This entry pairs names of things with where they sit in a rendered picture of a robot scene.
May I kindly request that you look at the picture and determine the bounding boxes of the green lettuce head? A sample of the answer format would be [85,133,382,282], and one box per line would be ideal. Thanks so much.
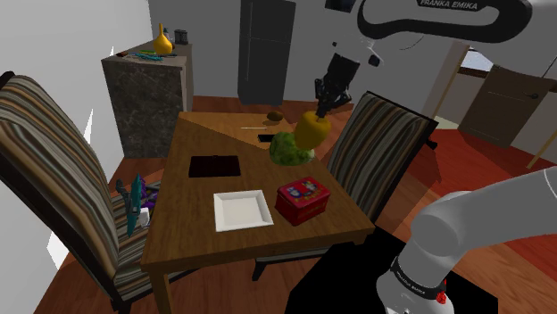
[269,131,317,167]

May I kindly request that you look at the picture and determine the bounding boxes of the dark marble counter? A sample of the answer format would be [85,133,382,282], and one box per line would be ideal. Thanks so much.
[100,40,195,161]

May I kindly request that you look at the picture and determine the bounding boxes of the yellow bell pepper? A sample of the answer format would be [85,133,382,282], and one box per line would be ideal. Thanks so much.
[294,111,333,150]

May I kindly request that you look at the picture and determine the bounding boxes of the teal utensil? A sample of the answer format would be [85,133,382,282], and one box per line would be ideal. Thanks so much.
[129,50,165,62]

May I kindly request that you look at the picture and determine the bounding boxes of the purple toy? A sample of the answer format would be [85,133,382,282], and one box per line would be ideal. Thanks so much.
[141,184,162,209]

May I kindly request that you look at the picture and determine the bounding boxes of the wooden table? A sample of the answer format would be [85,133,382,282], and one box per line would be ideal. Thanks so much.
[139,111,377,314]

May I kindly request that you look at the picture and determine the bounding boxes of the white square plate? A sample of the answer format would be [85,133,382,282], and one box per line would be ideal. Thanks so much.
[212,188,275,234]

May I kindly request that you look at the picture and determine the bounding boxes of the striped chair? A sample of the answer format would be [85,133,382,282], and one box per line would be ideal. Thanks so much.
[0,70,197,314]
[251,90,440,283]

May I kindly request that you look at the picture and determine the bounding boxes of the dark refrigerator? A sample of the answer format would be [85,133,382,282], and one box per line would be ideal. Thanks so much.
[237,0,297,107]

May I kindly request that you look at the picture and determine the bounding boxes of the black robot stand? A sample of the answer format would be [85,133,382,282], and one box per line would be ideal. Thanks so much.
[285,226,500,314]

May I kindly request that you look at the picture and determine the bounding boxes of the brown door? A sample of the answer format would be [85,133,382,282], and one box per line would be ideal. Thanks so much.
[457,63,553,150]

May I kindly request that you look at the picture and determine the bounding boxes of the red tin box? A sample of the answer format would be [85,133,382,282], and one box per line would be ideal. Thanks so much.
[274,176,332,227]

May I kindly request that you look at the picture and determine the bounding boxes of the yellow vase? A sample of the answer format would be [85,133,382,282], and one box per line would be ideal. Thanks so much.
[152,22,174,57]

